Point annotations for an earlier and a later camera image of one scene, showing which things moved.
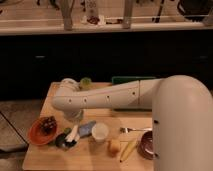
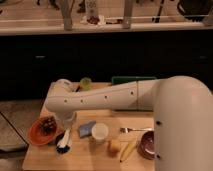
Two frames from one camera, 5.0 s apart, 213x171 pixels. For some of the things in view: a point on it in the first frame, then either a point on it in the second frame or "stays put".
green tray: [120, 79] stays put
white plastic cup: [100, 131] stays put
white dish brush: [73, 137] -> [64, 145]
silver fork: [126, 129] stays put
